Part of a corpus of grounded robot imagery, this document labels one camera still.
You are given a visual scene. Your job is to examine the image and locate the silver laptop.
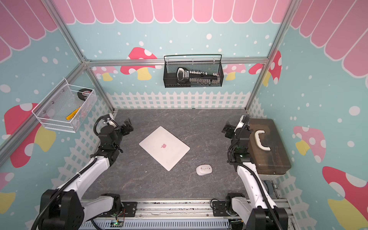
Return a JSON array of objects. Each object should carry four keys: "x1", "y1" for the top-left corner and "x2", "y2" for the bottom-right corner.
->
[{"x1": 139, "y1": 126, "x2": 190, "y2": 171}]

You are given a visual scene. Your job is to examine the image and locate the white wireless mouse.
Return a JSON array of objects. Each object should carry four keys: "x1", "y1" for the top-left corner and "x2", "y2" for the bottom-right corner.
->
[{"x1": 196, "y1": 164, "x2": 213, "y2": 176}]

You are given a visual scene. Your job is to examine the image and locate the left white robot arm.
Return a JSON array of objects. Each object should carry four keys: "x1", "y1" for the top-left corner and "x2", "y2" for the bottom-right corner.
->
[{"x1": 31, "y1": 114, "x2": 134, "y2": 230}]

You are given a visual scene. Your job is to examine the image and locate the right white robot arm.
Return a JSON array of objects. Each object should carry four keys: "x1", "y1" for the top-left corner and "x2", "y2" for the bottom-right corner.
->
[{"x1": 222, "y1": 114, "x2": 291, "y2": 230}]

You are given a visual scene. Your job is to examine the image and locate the brown lidded storage box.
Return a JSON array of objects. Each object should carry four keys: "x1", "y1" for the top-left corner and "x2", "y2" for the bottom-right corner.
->
[{"x1": 249, "y1": 118, "x2": 291, "y2": 176}]

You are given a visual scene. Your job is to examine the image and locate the yellow tool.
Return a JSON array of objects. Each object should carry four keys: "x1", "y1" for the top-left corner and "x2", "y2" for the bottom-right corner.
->
[{"x1": 66, "y1": 107, "x2": 80, "y2": 121}]

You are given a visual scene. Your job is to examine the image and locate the black tape roll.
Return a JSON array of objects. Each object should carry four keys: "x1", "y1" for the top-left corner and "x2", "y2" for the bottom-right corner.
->
[{"x1": 77, "y1": 88, "x2": 93, "y2": 101}]

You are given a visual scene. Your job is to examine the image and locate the socket bit set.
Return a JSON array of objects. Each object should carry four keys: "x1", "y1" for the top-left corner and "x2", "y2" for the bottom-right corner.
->
[{"x1": 176, "y1": 68, "x2": 222, "y2": 87}]

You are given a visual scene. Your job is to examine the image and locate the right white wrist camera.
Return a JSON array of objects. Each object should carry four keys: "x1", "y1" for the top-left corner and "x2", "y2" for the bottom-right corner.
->
[{"x1": 235, "y1": 115, "x2": 250, "y2": 130}]

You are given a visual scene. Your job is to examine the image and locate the white wire mesh basket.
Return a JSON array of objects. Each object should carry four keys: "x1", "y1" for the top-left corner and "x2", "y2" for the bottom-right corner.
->
[{"x1": 32, "y1": 79, "x2": 97, "y2": 133}]

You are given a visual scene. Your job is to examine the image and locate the black wire mesh basket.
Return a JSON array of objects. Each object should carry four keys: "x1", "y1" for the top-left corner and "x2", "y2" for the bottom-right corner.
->
[{"x1": 163, "y1": 54, "x2": 224, "y2": 88}]

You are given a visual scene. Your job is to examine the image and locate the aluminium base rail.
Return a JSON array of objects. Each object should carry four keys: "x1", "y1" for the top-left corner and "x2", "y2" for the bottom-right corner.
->
[{"x1": 77, "y1": 198, "x2": 297, "y2": 230}]

